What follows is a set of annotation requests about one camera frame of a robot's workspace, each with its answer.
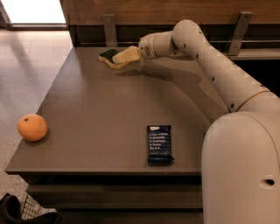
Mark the green and yellow sponge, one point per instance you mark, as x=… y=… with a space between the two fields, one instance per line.
x=107 y=58

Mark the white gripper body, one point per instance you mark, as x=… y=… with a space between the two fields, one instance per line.
x=146 y=45

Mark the left metal bracket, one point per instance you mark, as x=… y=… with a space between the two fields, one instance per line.
x=109 y=25

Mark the metal bracket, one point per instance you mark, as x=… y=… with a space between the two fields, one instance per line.
x=242 y=24
x=109 y=25

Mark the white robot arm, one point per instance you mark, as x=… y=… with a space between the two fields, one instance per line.
x=240 y=165

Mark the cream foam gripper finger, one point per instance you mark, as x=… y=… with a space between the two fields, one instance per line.
x=129 y=54

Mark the black chair with mesh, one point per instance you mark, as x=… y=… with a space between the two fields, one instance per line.
x=10 y=213

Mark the orange fruit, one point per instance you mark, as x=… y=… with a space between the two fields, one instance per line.
x=32 y=127

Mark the dark blue snack bar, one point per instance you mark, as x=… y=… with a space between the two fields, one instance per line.
x=159 y=139

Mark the right metal bracket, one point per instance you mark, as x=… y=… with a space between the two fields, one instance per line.
x=242 y=24

